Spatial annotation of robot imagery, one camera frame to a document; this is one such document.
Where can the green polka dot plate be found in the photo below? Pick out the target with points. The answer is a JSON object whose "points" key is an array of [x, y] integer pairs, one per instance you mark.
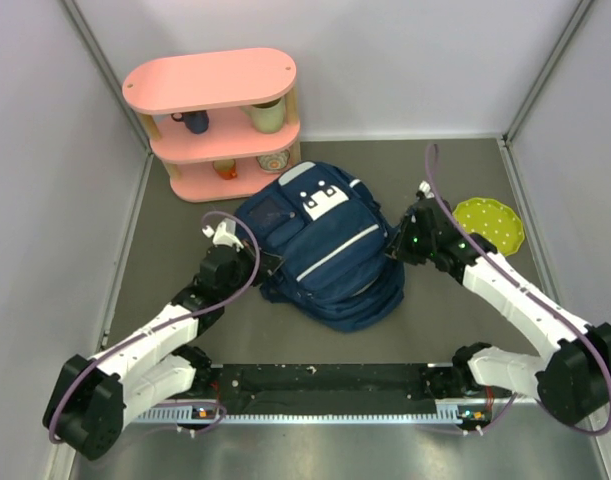
{"points": [[494, 220]]}

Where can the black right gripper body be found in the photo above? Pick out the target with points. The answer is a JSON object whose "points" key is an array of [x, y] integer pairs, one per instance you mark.
{"points": [[410, 245]]}

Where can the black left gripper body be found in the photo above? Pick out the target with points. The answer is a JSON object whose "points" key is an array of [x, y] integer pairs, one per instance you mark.
{"points": [[262, 272]]}

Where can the pink three-tier shelf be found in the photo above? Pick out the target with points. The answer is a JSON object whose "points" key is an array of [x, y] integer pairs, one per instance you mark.
{"points": [[220, 83]]}

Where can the patterned small bowl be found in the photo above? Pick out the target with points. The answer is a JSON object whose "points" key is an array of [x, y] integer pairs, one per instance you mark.
{"points": [[274, 162]]}

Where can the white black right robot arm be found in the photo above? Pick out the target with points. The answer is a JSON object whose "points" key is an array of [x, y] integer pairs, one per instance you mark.
{"points": [[570, 372]]}

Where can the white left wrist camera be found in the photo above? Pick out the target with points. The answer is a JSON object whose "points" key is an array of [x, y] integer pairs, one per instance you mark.
{"points": [[224, 234]]}

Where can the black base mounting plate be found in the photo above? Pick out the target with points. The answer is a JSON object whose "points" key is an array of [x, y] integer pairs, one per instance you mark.
{"points": [[330, 389]]}

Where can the dark blue mug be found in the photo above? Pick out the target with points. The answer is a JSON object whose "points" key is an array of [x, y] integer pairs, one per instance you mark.
{"points": [[197, 122]]}

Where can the pale green cup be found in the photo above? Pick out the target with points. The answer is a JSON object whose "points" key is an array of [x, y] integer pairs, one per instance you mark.
{"points": [[266, 118]]}

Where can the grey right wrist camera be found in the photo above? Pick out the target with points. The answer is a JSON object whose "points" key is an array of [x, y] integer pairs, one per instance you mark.
{"points": [[424, 191]]}

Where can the navy blue student backpack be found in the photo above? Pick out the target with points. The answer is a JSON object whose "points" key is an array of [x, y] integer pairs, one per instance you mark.
{"points": [[330, 235]]}

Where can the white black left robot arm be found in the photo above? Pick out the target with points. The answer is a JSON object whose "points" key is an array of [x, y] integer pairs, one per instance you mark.
{"points": [[96, 398]]}

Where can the orange cup on shelf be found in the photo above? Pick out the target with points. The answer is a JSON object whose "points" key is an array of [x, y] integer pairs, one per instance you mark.
{"points": [[226, 169]]}

